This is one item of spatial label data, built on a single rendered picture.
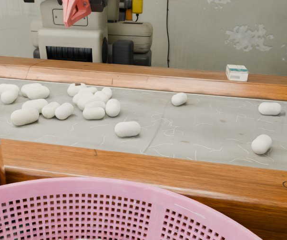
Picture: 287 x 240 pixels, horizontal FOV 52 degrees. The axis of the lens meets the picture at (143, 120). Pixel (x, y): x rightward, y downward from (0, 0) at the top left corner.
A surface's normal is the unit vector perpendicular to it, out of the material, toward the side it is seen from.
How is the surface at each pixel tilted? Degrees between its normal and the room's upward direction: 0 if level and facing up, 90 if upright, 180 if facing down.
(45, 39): 98
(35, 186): 75
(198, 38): 90
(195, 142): 0
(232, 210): 90
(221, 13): 90
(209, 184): 0
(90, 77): 45
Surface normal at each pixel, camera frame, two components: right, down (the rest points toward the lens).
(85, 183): 0.02, 0.11
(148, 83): -0.09, -0.41
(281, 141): 0.04, -0.93
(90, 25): -0.07, 0.49
